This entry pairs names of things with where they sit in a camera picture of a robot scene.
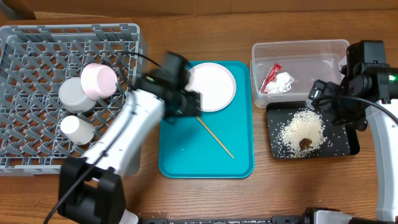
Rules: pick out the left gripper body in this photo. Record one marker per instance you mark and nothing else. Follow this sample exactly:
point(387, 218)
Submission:
point(190, 104)

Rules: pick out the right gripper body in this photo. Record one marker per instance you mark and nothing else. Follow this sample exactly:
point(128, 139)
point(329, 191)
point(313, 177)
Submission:
point(347, 112)

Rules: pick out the pile of rice grains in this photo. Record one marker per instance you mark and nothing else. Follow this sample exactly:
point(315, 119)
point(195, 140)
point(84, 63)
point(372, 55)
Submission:
point(303, 127)

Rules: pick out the large white plate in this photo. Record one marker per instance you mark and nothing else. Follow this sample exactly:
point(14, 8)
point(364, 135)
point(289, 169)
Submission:
point(215, 83)

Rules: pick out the brown food lump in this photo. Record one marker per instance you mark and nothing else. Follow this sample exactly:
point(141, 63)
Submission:
point(305, 144)

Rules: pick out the white tissue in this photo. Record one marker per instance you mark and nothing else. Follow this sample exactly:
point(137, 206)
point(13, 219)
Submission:
point(282, 83)

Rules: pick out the wooden chopstick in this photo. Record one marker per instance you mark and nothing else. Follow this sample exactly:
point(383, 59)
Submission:
point(215, 137)

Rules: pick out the small white dish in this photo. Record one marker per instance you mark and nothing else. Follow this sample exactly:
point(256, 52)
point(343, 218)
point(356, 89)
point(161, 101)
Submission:
point(98, 81)

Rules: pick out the red snack wrapper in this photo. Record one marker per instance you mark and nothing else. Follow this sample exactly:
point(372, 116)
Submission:
point(270, 77)

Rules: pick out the grey bowl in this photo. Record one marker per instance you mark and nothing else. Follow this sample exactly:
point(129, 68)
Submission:
point(73, 97)

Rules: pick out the white cup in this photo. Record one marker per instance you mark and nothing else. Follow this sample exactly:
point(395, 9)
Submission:
point(77, 130)

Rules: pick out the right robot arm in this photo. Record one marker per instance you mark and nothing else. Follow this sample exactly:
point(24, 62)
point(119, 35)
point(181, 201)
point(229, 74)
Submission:
point(367, 98)

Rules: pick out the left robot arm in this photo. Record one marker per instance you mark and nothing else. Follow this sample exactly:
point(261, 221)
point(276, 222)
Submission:
point(91, 187)

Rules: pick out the black plastic tray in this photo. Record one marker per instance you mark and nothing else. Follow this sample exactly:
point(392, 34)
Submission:
point(339, 143)

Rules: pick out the clear plastic bin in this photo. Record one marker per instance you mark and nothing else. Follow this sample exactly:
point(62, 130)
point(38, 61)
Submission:
point(305, 60)

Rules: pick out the teal plastic tray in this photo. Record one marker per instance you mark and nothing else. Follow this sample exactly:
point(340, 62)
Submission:
point(187, 149)

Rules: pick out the grey plastic dish rack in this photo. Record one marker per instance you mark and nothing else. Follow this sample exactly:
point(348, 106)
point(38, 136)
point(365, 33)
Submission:
point(35, 61)

